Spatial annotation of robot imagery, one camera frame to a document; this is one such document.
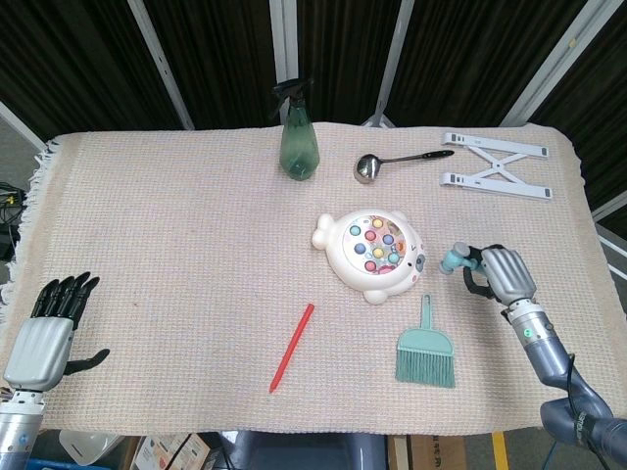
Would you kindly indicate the black pleated curtain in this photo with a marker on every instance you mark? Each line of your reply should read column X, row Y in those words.
column 88, row 59

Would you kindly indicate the white plastic container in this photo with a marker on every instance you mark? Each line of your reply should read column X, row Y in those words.
column 88, row 445

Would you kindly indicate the small teal object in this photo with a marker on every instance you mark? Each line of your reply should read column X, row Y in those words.
column 450, row 259

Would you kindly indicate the white seal-shaped pop-button toy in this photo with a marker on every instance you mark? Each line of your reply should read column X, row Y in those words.
column 343, row 264

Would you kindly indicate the teal hand brush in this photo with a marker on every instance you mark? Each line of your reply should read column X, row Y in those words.
column 425, row 357

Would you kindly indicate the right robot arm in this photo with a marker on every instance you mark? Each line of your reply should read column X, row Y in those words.
column 539, row 343

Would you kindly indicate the printed cardboard box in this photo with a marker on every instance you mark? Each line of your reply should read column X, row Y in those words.
column 171, row 453

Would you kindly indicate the white metal frame post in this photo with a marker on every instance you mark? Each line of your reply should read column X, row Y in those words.
column 284, row 39
column 19, row 128
column 392, row 63
column 554, row 63
column 161, row 63

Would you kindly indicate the white folding laptop stand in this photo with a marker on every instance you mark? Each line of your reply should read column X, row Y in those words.
column 496, row 166

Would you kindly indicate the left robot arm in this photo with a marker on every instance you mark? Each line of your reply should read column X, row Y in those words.
column 19, row 431

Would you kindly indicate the beige woven table mat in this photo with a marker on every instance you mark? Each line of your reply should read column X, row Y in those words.
column 196, row 245

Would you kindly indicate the brown cardboard box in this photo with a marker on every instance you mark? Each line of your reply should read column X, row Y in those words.
column 431, row 453

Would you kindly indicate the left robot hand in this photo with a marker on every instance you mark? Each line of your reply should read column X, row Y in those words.
column 36, row 352

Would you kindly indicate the green plastic spray bottle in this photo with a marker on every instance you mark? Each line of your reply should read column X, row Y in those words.
column 299, row 147

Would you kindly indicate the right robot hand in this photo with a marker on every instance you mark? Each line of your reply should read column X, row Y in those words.
column 509, row 276

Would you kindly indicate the red pen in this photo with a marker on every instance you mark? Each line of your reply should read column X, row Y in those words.
column 292, row 345

